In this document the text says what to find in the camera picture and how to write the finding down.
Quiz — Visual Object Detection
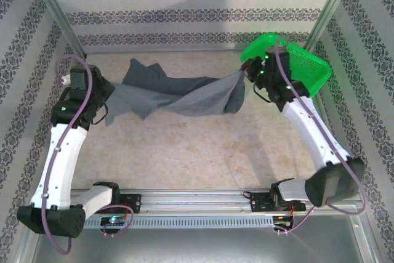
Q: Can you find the aluminium mounting rail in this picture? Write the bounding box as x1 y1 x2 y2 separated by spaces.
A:
70 187 361 214

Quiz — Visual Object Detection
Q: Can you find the grey t-shirt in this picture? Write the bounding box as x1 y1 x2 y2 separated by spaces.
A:
105 57 247 127

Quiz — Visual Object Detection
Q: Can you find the slotted grey cable duct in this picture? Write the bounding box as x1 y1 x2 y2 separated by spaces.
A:
82 216 275 229

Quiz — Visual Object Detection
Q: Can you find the aluminium frame post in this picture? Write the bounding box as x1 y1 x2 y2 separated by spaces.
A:
29 0 87 62
300 0 363 54

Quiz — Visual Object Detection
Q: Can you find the grey metal sheet panel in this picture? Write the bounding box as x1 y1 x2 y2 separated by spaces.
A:
18 213 379 263

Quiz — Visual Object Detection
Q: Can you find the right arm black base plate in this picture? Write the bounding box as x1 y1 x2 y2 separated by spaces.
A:
249 190 307 214

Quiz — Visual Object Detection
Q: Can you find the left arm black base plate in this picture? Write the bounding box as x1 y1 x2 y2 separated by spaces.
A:
118 193 143 214

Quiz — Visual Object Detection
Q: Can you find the green plastic mesh basket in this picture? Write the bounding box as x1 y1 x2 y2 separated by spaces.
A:
239 33 332 99

